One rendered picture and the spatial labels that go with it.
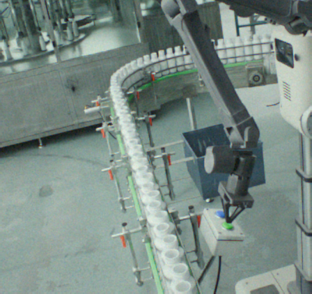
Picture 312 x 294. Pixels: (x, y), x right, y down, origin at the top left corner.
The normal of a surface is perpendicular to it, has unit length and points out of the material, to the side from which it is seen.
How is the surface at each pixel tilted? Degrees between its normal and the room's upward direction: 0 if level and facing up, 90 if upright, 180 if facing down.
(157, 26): 90
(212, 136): 90
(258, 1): 70
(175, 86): 90
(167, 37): 90
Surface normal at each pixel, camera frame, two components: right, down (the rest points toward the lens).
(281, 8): 0.15, -0.04
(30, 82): 0.18, 0.38
